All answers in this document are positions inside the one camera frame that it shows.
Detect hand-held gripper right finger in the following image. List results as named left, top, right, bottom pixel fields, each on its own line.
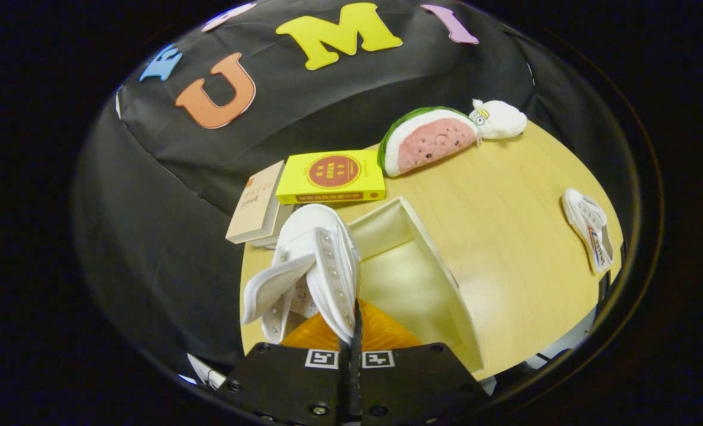
left=351, top=299, right=491, bottom=426

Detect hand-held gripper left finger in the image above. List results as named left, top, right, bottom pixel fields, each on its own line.
left=218, top=322, right=351, bottom=426

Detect cream storage box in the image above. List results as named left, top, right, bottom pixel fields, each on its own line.
left=346, top=196, right=486, bottom=374

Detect white canvas shoe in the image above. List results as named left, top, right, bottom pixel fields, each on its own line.
left=562, top=188, right=615, bottom=275
left=242, top=203, right=363, bottom=346

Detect yellow book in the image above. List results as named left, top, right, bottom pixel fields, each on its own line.
left=276, top=149, right=387, bottom=206

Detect watermelon slice plush toy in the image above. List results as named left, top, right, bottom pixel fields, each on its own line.
left=377, top=106, right=482, bottom=178

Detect white plush toy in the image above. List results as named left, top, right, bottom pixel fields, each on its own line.
left=469, top=98, right=529, bottom=141

